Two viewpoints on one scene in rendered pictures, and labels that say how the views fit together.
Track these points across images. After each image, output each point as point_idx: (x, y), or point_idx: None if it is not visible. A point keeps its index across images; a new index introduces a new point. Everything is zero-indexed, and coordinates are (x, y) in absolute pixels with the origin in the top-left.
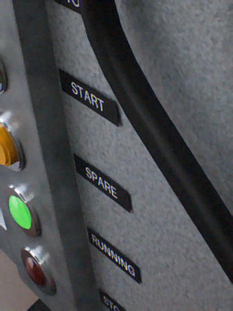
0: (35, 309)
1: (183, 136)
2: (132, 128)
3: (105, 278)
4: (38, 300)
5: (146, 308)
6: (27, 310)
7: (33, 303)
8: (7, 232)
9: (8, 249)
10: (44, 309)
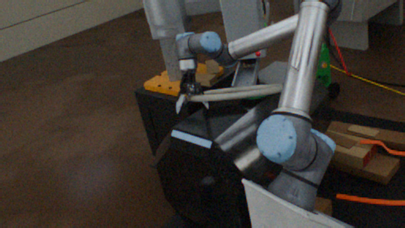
0: (241, 168)
1: None
2: None
3: None
4: (239, 168)
5: None
6: (243, 172)
7: (240, 169)
8: (255, 71)
9: (256, 76)
10: (240, 162)
